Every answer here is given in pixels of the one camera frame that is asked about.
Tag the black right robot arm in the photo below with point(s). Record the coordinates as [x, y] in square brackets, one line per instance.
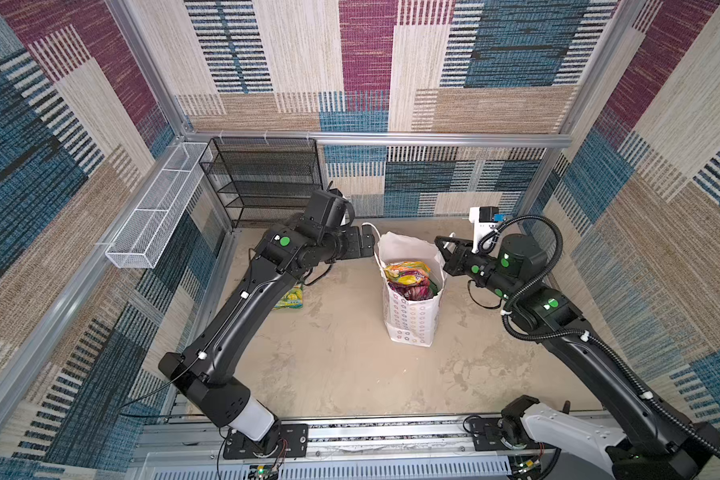
[654, 440]

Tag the white paper bag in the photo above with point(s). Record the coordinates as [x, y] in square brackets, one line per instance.
[409, 322]

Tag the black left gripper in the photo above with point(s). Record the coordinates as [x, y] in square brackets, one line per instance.
[367, 238]

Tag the white wire basket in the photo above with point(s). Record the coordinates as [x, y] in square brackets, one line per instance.
[141, 241]

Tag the purple Fox's candy bag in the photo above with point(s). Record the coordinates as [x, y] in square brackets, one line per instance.
[422, 291]

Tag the orange snack bag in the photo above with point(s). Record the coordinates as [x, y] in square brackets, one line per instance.
[407, 273]

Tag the black mesh shelf rack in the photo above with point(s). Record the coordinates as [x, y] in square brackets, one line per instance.
[262, 181]

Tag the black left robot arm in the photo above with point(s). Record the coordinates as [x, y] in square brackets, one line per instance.
[204, 371]

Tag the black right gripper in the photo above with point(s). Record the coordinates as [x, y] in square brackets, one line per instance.
[454, 260]

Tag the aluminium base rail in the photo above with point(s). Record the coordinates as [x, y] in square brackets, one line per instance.
[407, 447]

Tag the green yellow Fox's bag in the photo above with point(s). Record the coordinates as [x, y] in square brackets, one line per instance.
[292, 299]

